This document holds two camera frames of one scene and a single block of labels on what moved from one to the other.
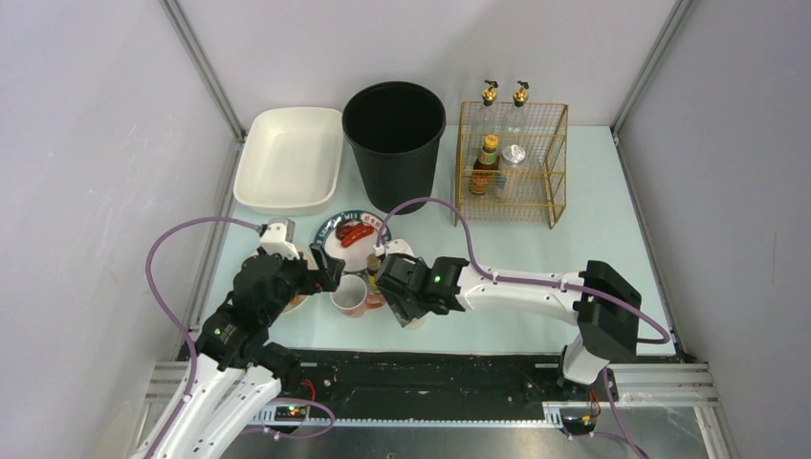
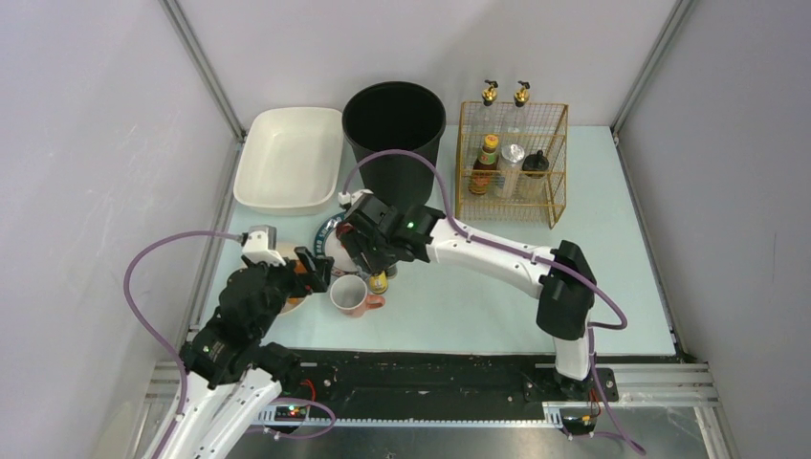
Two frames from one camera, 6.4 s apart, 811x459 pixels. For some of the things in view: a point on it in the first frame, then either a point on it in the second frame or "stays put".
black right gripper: [385, 275] to [365, 251]
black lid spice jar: [416, 323] to [533, 185]
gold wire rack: [512, 162] stays put
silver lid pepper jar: [512, 172] stays put
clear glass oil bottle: [519, 122] stays put
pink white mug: [351, 297] stays put
